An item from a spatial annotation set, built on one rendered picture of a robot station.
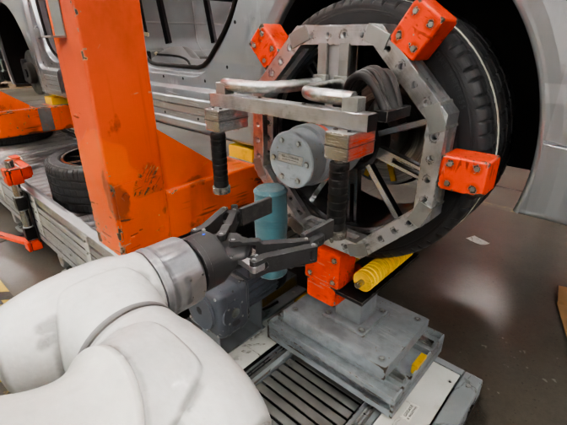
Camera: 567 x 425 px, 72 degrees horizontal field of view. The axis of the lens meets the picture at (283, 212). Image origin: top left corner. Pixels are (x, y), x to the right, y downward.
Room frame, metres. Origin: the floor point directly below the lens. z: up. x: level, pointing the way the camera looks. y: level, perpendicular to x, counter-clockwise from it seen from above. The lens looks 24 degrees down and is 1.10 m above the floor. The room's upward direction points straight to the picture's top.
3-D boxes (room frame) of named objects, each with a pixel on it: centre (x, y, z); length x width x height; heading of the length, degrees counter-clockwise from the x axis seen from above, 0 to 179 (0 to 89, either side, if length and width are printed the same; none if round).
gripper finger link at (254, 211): (0.60, 0.05, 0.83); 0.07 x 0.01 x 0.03; 138
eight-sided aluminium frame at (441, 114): (0.95, -0.13, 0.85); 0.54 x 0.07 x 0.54; 48
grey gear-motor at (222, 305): (1.13, 0.12, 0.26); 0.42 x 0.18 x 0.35; 138
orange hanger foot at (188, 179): (1.31, 0.23, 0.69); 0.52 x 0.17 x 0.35; 138
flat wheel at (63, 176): (2.13, 0.97, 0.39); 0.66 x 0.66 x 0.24
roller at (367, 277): (0.94, -0.29, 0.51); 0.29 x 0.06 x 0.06; 138
